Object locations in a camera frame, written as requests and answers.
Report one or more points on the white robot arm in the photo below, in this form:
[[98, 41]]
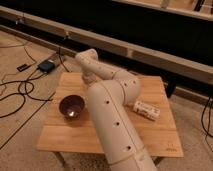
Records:
[[110, 88]]

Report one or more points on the dark purple bowl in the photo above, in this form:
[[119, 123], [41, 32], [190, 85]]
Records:
[[71, 106]]

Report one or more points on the dark power adapter box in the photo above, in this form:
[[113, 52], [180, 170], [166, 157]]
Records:
[[46, 66]]

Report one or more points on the small black device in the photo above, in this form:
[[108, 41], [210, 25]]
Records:
[[23, 67]]

